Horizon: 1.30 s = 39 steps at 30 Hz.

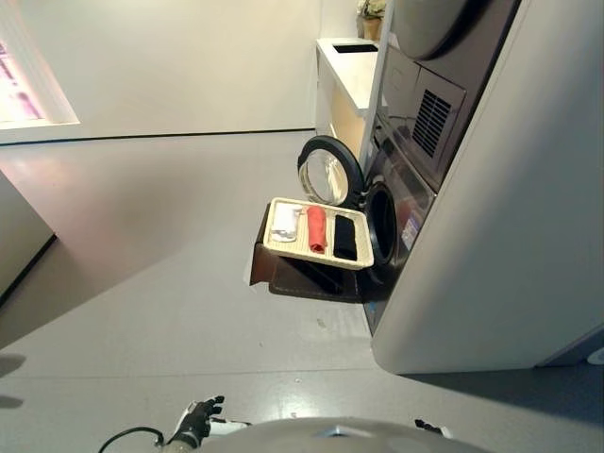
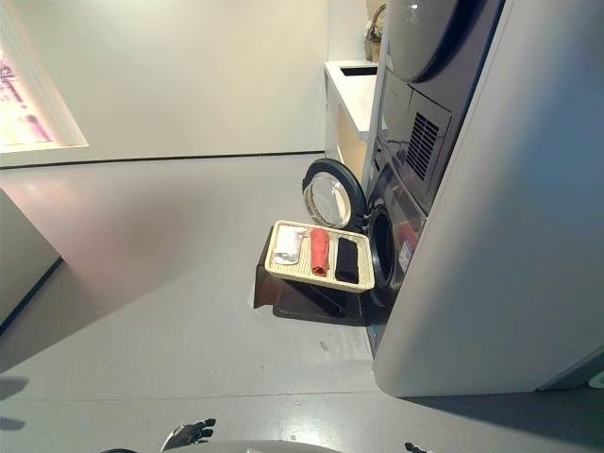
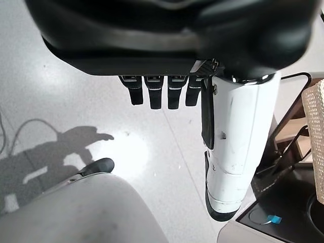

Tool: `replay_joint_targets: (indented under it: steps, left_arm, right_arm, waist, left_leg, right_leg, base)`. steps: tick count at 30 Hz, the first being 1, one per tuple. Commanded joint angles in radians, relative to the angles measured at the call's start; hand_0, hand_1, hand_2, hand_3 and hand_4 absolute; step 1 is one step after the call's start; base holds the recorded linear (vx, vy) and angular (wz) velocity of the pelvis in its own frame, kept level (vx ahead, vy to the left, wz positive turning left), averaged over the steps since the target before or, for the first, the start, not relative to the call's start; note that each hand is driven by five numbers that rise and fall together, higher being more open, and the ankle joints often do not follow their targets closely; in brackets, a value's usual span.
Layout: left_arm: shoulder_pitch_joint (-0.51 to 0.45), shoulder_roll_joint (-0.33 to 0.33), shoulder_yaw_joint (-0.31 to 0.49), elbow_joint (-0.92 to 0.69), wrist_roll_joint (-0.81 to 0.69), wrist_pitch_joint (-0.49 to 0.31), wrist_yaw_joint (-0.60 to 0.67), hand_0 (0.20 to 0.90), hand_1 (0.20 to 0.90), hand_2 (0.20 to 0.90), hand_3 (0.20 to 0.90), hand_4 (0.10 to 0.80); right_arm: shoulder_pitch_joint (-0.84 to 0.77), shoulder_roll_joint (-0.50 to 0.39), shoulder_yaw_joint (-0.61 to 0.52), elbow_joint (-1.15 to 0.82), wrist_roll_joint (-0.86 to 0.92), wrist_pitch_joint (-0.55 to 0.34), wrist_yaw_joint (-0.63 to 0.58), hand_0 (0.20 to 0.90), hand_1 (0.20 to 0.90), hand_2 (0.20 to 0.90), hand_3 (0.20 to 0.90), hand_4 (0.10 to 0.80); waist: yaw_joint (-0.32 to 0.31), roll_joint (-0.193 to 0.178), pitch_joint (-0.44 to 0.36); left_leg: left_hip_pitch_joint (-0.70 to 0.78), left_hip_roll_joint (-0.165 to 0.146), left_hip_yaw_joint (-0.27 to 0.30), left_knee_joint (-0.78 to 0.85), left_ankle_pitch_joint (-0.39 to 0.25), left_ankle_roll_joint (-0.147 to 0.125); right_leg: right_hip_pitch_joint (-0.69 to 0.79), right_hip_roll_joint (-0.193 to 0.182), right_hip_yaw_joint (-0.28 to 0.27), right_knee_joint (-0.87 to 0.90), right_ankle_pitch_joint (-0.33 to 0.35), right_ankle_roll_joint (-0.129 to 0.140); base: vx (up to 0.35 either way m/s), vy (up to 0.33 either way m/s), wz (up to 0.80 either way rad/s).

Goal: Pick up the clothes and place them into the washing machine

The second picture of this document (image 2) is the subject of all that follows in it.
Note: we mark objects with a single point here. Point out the white cabinet side panel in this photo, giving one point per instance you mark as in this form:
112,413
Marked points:
378,106

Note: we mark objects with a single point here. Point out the black sink basin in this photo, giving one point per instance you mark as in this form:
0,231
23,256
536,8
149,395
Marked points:
358,71

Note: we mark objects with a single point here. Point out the grey robot torso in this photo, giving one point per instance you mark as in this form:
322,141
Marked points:
259,448

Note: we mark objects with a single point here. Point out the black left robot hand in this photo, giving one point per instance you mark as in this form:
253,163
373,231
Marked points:
191,430

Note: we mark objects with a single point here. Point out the dark brown stool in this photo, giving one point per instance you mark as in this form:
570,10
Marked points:
307,307

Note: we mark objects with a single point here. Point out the grey stacked dryer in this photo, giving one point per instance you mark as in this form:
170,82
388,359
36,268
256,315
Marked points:
424,47

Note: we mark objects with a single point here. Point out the white cloth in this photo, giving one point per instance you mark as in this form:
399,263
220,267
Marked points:
289,245

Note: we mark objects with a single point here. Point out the round washing machine door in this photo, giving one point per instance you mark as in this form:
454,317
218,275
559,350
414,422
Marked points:
330,198

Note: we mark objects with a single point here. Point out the white counter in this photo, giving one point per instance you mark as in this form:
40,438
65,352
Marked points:
351,94

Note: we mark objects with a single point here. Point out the brown woven basket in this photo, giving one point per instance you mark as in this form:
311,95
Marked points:
374,42

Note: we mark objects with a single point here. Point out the red cloth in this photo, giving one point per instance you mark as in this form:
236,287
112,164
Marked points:
319,252

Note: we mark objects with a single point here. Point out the black cloth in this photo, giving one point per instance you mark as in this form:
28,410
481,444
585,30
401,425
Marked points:
347,262

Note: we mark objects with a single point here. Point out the bright framed window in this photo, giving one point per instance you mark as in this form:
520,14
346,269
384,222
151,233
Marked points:
19,104

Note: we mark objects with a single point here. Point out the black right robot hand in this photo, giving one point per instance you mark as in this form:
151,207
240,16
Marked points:
413,447

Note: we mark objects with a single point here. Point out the cream wicker tray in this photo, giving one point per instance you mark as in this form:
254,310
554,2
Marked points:
302,271

